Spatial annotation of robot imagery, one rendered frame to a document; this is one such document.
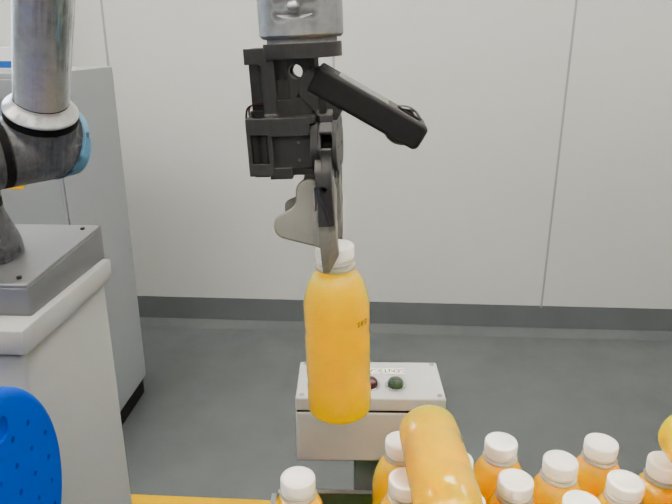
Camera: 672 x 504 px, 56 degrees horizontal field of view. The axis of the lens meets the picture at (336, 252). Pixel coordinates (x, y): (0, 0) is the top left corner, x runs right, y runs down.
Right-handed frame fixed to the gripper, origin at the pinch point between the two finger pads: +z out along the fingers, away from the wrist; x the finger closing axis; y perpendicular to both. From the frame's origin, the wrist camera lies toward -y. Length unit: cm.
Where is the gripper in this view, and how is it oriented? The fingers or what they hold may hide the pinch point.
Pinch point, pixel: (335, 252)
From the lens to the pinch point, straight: 62.7
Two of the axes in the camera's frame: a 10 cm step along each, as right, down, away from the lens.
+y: -9.9, 0.1, 1.0
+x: -0.9, 3.3, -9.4
